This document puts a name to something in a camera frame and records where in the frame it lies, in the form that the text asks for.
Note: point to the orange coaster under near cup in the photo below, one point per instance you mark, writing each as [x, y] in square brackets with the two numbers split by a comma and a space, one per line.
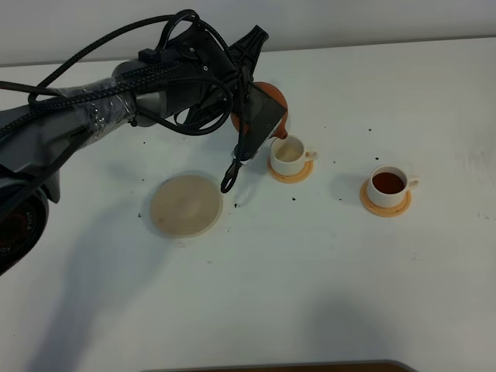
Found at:
[302, 175]

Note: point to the orange coaster under cup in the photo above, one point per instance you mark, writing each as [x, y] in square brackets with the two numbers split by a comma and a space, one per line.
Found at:
[391, 212]
[302, 175]

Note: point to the brown clay teapot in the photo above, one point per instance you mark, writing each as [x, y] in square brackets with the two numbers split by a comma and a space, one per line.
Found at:
[276, 94]

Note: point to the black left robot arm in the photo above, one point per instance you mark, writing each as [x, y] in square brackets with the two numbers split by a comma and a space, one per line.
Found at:
[190, 83]

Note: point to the round beige teapot tray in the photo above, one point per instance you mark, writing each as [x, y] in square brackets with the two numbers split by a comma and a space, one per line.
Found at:
[186, 206]

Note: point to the white teacup near teapot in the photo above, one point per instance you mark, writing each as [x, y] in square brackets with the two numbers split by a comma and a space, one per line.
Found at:
[288, 156]

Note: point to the white teacup far right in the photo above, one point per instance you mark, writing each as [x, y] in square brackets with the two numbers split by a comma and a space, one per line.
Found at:
[388, 185]

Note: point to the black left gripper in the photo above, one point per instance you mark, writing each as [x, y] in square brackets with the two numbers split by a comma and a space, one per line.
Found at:
[234, 67]

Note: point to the orange coaster under right cup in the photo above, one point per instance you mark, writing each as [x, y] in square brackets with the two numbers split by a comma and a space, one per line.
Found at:
[391, 212]

